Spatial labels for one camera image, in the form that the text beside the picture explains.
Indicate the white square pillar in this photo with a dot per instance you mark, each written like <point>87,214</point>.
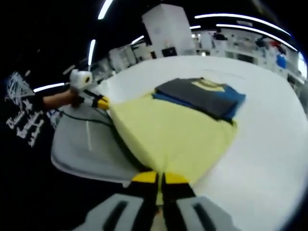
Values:
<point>168,26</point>

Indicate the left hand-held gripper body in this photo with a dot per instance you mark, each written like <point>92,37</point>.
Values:
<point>80,78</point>

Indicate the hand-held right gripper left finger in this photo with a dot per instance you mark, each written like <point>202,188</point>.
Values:
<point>137,207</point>

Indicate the white lab counter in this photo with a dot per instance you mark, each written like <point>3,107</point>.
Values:
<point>240,50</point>

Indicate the grey chair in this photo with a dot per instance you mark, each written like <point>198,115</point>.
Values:
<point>84,149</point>

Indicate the ceiling light strip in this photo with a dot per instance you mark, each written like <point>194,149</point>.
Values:
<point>255,30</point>
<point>137,39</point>
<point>91,51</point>
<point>195,27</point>
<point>105,9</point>
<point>48,87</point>
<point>240,17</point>

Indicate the blue container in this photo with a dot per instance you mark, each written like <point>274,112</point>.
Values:
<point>281,61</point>

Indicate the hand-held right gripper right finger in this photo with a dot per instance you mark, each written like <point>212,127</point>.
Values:
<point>183,207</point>

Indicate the white shelving units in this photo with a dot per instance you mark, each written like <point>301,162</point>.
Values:
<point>125,57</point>

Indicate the yellow blue grey garment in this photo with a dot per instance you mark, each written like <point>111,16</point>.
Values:
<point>173,130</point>

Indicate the bright window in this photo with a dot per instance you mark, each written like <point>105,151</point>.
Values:
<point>302,65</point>

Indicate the person's left hand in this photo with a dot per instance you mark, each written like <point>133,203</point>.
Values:
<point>75,101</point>

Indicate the black box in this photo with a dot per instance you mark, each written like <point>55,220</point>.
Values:
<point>169,52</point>

